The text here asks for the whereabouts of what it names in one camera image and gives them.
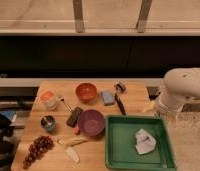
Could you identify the purple bowl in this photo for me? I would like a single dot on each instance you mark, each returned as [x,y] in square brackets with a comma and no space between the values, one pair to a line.
[91,122]

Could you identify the metal spoon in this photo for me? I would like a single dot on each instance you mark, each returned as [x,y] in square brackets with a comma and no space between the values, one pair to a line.
[66,104]

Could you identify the orange bowl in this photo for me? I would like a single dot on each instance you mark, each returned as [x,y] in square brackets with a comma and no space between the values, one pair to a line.
[86,92]

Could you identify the blue sponge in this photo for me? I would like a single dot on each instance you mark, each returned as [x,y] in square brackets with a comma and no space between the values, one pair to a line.
[107,98]

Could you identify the small orange carrot piece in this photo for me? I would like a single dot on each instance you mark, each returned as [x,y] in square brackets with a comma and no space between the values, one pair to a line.
[76,131]

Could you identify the black object at left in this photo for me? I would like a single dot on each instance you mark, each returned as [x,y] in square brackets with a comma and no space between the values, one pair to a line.
[5,146]

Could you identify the bunch of red grapes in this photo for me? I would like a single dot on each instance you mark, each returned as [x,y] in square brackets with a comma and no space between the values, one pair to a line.
[37,149]

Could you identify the blue metal cup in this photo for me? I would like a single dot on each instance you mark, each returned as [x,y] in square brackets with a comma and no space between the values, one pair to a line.
[48,123]

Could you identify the white plastic knife piece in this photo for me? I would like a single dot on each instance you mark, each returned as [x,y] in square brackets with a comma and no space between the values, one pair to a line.
[72,154]

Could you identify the black handled brush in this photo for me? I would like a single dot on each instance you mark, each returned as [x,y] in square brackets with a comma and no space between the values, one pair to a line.
[120,88]

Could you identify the green plastic tray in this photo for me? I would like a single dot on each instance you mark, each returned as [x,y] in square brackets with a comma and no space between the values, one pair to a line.
[120,141]

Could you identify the crumpled white cloth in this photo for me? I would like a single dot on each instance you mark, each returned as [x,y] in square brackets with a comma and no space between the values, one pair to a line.
[145,142]

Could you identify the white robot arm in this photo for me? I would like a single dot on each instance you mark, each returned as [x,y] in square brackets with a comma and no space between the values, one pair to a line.
[179,85]

